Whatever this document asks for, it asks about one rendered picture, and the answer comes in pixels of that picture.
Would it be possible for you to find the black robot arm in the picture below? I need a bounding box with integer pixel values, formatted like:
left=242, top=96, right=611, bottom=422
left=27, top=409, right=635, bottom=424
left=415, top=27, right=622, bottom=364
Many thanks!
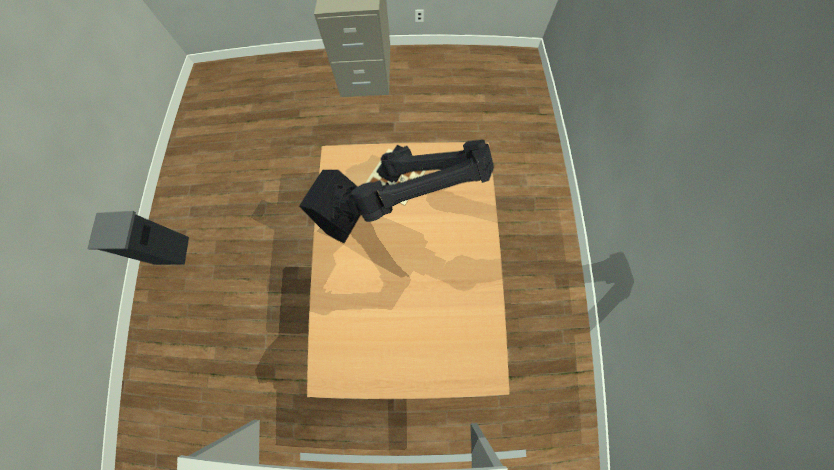
left=330, top=140, right=494, bottom=222

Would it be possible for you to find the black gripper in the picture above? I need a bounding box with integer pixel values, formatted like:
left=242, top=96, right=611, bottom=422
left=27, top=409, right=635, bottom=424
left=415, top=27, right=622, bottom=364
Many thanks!
left=376, top=165, right=401, bottom=183

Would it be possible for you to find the brown and cream chessboard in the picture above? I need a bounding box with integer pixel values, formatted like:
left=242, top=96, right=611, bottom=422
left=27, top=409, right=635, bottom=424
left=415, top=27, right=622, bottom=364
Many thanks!
left=366, top=149, right=426, bottom=205

